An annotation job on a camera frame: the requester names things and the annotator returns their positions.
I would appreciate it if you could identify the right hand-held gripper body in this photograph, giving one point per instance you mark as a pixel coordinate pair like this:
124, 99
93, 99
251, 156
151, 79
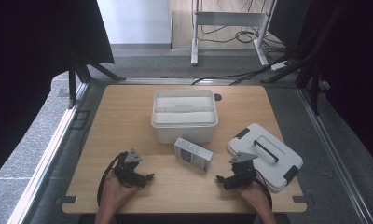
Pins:
243, 172

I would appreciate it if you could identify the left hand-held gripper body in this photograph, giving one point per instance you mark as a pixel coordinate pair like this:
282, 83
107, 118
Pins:
128, 169

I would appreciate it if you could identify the white plastic storage box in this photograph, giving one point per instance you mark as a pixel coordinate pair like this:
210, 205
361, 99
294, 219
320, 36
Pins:
184, 133

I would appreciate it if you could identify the white box lid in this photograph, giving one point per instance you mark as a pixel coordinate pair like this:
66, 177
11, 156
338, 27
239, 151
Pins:
183, 116

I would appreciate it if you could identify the person's right hand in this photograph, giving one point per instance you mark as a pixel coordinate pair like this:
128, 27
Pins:
257, 197

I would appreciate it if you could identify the person's left hand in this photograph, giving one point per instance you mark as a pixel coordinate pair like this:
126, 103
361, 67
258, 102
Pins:
114, 194

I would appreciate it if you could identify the black round table grommet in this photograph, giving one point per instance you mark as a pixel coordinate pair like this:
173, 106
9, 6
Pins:
218, 97

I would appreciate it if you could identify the black metal stand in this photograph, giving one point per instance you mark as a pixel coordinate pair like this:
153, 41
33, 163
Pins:
82, 71
312, 77

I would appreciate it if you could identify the white power strip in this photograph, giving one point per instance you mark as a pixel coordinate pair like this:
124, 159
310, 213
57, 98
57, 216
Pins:
279, 65

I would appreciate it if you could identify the dark curtain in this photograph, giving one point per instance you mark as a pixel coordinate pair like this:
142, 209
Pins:
26, 62
355, 62

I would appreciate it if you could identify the white metal stand frame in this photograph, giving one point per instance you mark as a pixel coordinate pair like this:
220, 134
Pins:
228, 18

